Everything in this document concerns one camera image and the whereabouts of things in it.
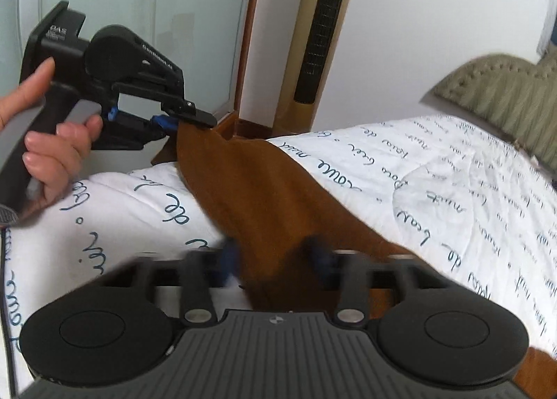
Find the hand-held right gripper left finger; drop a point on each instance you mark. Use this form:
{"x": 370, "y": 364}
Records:
{"x": 229, "y": 263}

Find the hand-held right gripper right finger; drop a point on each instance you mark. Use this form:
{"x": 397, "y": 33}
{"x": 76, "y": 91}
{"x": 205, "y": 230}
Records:
{"x": 314, "y": 254}

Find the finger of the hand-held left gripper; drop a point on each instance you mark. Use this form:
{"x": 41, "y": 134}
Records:
{"x": 191, "y": 111}
{"x": 163, "y": 122}

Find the brown knit sweater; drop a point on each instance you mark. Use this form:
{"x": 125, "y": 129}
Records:
{"x": 270, "y": 194}

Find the person's left hand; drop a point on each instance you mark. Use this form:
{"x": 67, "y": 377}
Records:
{"x": 65, "y": 151}

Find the white script-printed quilt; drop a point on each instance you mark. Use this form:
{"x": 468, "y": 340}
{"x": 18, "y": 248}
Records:
{"x": 435, "y": 190}

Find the beige tower air conditioner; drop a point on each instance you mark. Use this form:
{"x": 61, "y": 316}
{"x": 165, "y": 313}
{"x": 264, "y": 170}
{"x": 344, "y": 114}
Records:
{"x": 324, "y": 33}

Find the olive green padded headboard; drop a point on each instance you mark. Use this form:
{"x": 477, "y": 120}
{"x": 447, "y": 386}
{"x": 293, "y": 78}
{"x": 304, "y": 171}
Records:
{"x": 500, "y": 94}

